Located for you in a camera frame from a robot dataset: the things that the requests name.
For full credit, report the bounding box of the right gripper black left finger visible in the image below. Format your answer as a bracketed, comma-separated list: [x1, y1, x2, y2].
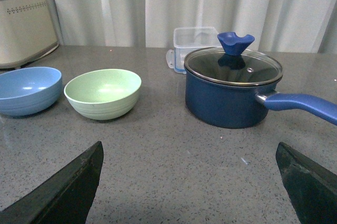
[1, 141, 103, 223]

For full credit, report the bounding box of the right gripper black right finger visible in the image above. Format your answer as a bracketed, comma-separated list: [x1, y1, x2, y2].
[275, 142, 336, 223]

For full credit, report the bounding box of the green plastic bowl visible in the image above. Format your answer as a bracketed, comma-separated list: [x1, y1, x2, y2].
[64, 69, 142, 120]

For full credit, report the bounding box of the blue plastic bowl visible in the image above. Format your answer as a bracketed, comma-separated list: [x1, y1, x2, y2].
[1, 67, 62, 116]

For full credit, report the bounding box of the dark blue saucepan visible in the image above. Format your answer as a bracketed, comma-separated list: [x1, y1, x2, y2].
[185, 71, 336, 129]

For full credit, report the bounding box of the glass lid with blue knob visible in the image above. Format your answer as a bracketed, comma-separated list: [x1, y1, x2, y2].
[184, 32, 283, 87]

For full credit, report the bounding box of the cream two-slot toaster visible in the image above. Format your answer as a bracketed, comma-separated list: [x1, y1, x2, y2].
[1, 0, 59, 69]

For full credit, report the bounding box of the white curtain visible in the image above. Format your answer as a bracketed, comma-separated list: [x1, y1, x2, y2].
[48, 0, 336, 53]

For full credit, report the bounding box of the clear plastic food container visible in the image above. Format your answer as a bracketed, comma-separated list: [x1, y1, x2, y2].
[166, 26, 221, 74]

